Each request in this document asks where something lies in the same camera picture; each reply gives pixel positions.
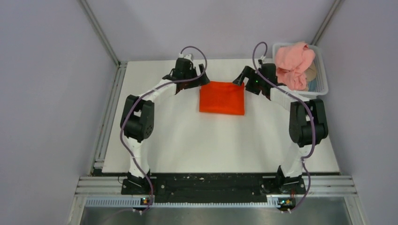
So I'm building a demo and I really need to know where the white plastic basket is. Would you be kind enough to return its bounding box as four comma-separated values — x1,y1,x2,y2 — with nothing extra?
272,43,329,98

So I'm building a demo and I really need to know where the aluminium frame rail front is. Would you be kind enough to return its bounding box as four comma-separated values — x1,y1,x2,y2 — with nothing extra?
67,175,368,225

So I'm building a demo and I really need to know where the blue garment in basket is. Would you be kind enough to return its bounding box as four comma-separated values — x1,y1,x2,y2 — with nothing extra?
307,79,317,92

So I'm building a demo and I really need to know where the beige garment in basket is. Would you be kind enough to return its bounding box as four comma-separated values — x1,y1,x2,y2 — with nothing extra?
305,61,317,83

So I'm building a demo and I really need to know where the aluminium frame rail left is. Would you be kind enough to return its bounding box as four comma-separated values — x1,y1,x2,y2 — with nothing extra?
89,61,128,175

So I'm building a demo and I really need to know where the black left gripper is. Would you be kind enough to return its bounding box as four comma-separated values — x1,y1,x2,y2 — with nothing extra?
184,64,210,90

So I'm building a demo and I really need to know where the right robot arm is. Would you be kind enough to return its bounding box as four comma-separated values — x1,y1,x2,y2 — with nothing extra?
233,63,329,193

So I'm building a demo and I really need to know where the aluminium frame rail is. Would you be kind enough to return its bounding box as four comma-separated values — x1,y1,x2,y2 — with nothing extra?
89,61,128,175
67,175,368,225

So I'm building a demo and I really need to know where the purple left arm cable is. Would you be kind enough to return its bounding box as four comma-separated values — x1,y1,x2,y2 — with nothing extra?
119,45,208,215

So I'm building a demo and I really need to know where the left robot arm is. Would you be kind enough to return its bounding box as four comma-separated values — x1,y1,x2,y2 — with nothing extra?
119,56,210,194

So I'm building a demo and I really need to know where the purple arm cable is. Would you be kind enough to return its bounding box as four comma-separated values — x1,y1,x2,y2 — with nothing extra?
119,45,208,215
252,42,317,214

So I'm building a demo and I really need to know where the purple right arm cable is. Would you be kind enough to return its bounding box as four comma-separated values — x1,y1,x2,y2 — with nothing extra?
252,42,317,214

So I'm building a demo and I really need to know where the pink t-shirt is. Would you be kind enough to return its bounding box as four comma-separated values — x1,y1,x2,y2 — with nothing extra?
274,42,316,91

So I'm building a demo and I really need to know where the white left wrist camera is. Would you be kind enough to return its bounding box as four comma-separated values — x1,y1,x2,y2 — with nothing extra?
178,53,193,61

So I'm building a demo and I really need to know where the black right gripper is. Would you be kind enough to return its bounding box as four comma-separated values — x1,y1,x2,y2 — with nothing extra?
233,66,266,96

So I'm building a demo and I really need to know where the orange t-shirt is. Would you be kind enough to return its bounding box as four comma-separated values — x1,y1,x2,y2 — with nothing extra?
199,81,245,115

